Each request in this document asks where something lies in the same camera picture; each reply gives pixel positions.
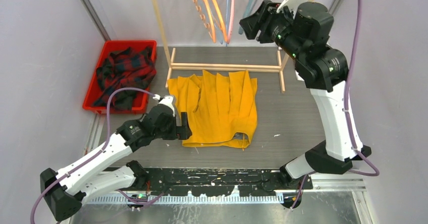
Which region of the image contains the aluminium rail frame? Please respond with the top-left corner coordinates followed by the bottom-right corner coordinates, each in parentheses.
top-left (62, 115), bottom-right (367, 205)

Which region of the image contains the red plaid garment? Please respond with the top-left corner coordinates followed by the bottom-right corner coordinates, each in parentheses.
top-left (91, 46), bottom-right (156, 107)

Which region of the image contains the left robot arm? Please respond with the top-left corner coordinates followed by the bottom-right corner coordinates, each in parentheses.
top-left (40, 102), bottom-right (192, 222)

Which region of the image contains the orange plastic hanger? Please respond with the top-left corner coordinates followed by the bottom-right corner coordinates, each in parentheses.
top-left (208, 0), bottom-right (229, 44)

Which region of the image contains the orange notched hanger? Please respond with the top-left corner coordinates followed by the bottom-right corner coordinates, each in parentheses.
top-left (192, 0), bottom-right (216, 43)

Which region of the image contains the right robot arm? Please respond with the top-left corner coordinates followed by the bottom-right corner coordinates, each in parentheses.
top-left (239, 0), bottom-right (372, 189)

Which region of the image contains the pink plastic hanger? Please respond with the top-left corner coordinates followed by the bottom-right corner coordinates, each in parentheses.
top-left (226, 0), bottom-right (236, 45)

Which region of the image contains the wooden clothes rack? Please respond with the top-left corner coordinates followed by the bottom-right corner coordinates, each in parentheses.
top-left (151, 0), bottom-right (313, 93)

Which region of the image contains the teal plastic hanger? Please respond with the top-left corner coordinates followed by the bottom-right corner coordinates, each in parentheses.
top-left (238, 0), bottom-right (265, 35)

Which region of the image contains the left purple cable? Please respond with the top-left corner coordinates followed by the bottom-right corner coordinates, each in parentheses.
top-left (30, 87), bottom-right (168, 224)

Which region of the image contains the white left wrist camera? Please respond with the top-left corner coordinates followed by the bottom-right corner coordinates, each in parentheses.
top-left (152, 94), bottom-right (176, 117)

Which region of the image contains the yellow pleated skirt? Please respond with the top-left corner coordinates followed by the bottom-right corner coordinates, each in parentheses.
top-left (168, 71), bottom-right (258, 149)

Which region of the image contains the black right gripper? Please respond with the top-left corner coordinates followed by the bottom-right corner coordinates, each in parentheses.
top-left (240, 0), bottom-right (306, 61)

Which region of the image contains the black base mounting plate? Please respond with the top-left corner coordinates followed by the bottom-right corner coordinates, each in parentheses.
top-left (115, 167), bottom-right (313, 198)

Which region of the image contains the red plastic bin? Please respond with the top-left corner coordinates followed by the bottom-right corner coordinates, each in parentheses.
top-left (82, 40), bottom-right (157, 114)

